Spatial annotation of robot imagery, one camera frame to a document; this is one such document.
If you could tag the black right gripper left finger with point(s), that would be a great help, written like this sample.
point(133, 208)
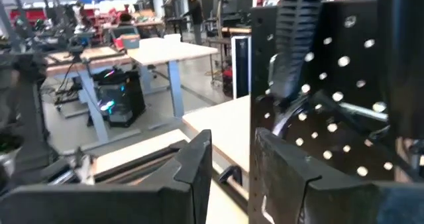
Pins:
point(116, 207)

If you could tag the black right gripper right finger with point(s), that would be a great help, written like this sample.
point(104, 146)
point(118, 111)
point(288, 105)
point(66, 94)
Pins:
point(348, 204)

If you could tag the small black ribbed screwdriver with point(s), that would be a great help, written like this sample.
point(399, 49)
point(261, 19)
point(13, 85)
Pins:
point(295, 35)

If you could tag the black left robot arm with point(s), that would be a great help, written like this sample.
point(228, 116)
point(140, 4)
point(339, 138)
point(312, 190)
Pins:
point(23, 118)

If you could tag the black RGB computer tower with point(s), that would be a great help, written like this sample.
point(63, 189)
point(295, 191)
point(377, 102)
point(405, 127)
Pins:
point(122, 98)

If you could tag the wooden top workbench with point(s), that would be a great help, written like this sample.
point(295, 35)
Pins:
point(92, 56)

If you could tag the light wooden desk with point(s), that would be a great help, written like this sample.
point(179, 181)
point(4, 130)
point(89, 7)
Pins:
point(225, 128)

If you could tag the blue grey storage box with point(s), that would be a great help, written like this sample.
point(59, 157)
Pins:
point(130, 41)

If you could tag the white top desk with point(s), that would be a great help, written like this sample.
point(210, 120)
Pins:
point(165, 51)

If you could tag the person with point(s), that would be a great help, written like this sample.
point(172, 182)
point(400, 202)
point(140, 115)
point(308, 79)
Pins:
point(195, 15)
point(126, 18)

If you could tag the black metal pegboard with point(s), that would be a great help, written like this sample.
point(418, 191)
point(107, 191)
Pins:
point(334, 25)

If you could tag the black camera on tripod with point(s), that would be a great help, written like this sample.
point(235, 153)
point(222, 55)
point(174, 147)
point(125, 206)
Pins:
point(77, 48)

